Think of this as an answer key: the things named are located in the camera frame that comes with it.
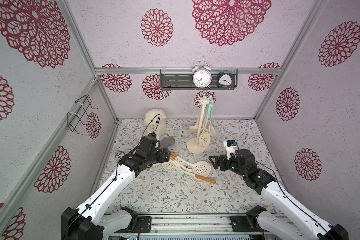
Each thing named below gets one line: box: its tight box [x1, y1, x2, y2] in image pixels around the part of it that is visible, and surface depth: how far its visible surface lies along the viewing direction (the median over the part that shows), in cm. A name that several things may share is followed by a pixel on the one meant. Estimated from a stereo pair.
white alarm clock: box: [192, 61, 212, 89], surface depth 90 cm
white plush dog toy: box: [143, 108, 167, 138], surface depth 101 cm
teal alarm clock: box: [217, 70, 233, 89], surface depth 92 cm
